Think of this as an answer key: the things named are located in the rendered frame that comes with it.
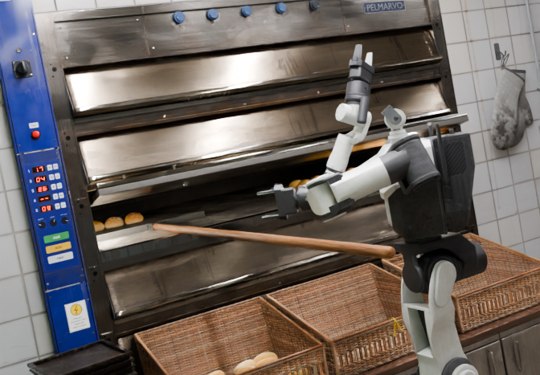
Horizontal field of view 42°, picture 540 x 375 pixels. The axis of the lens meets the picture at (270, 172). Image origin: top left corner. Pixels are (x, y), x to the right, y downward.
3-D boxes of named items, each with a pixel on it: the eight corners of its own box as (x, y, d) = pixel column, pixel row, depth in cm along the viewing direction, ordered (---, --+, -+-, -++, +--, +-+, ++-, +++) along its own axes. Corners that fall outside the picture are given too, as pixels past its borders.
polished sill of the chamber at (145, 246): (98, 262, 275) (96, 252, 275) (449, 175, 357) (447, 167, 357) (101, 263, 269) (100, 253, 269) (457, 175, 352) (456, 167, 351)
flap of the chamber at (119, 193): (99, 196, 255) (89, 207, 273) (469, 120, 337) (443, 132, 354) (97, 189, 256) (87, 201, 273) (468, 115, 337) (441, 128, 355)
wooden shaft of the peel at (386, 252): (398, 258, 165) (396, 245, 165) (388, 261, 164) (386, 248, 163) (159, 229, 317) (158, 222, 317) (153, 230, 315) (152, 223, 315)
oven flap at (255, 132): (88, 185, 267) (74, 138, 272) (447, 115, 349) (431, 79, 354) (90, 181, 264) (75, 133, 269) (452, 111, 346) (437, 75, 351)
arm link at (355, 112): (360, 100, 266) (356, 129, 264) (337, 92, 261) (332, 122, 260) (378, 95, 256) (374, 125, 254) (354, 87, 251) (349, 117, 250)
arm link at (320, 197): (326, 216, 226) (310, 225, 208) (312, 187, 227) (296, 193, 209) (356, 203, 223) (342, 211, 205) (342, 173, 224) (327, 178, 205)
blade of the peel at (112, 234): (205, 216, 336) (204, 210, 336) (91, 243, 311) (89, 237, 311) (178, 214, 368) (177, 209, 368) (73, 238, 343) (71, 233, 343)
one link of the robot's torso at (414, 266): (465, 271, 246) (456, 222, 245) (492, 275, 235) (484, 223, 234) (402, 293, 234) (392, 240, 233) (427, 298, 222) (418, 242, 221)
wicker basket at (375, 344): (274, 357, 299) (262, 294, 297) (380, 319, 325) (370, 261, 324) (338, 383, 256) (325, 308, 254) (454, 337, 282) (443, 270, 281)
